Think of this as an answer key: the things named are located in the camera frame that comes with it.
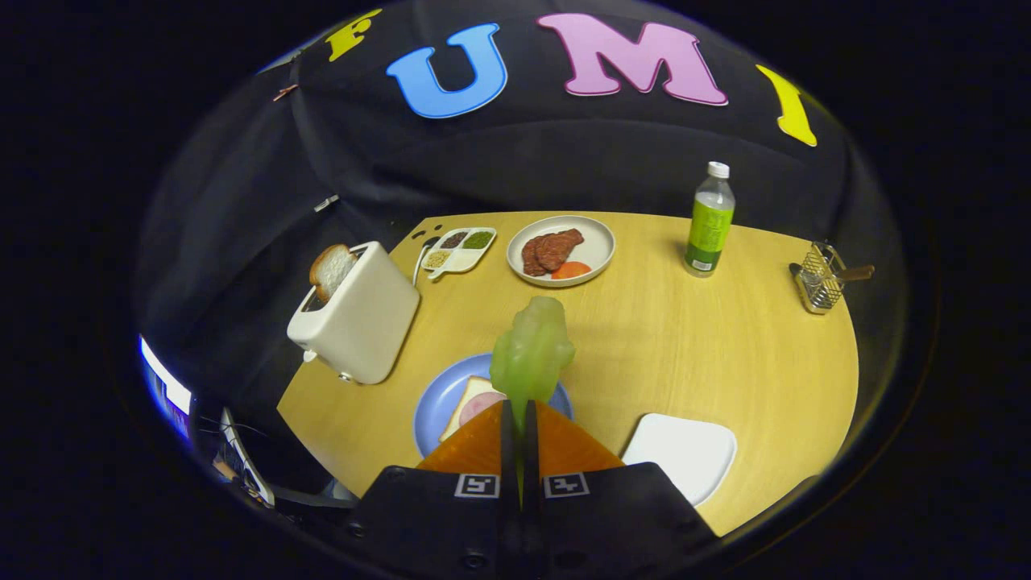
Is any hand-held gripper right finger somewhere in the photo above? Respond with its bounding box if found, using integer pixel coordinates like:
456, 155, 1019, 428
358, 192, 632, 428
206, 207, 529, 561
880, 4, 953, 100
522, 400, 719, 578

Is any white divided condiment tray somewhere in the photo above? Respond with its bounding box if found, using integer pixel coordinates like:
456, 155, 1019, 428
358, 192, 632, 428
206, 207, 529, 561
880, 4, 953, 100
420, 227, 498, 280

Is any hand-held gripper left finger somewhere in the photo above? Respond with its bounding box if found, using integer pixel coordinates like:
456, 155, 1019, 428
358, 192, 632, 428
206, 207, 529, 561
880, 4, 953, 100
348, 400, 518, 578

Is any wire basket with wooden handle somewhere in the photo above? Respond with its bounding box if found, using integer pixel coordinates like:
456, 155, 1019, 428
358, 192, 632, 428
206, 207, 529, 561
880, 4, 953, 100
789, 241, 876, 315

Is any white toaster cable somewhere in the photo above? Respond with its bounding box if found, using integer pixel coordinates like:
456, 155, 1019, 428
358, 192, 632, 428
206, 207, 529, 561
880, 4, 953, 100
412, 238, 440, 287

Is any green lettuce leaf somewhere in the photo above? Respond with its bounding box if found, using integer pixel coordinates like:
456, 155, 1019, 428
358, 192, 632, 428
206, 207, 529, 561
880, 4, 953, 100
489, 296, 577, 436

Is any round white plate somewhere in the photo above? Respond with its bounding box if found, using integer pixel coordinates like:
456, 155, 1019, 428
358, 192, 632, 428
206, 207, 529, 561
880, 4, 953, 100
507, 215, 616, 288

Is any lit computer screen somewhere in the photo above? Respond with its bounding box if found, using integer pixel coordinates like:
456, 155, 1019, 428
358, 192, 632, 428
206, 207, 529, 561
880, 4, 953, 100
139, 334, 194, 440

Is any black backdrop cloth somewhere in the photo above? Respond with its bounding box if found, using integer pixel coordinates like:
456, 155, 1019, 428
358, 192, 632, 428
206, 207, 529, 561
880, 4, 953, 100
133, 0, 911, 452

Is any green label water bottle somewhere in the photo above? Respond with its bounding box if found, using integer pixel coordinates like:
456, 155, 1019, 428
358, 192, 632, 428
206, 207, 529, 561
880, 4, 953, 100
683, 161, 736, 278

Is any square white plate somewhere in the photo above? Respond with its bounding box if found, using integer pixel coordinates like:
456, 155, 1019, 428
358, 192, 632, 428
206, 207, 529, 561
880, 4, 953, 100
621, 413, 738, 507

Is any white bread slice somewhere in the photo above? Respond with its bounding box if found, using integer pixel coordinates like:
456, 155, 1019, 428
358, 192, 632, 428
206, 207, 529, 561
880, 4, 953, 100
309, 244, 358, 303
439, 375, 508, 442

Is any pink ham slice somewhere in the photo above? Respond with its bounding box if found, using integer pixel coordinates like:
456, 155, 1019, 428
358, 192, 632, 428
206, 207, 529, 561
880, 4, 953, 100
459, 391, 507, 426

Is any round blue plate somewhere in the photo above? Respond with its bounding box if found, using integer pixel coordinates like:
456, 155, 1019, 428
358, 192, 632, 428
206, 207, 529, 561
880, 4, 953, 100
413, 353, 574, 458

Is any white-edged dark device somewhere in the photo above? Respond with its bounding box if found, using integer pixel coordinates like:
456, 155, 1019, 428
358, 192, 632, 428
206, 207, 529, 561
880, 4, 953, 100
217, 407, 276, 508

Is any white toaster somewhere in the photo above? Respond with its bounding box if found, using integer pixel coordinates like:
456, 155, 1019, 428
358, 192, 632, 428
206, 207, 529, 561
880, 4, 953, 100
287, 241, 421, 385

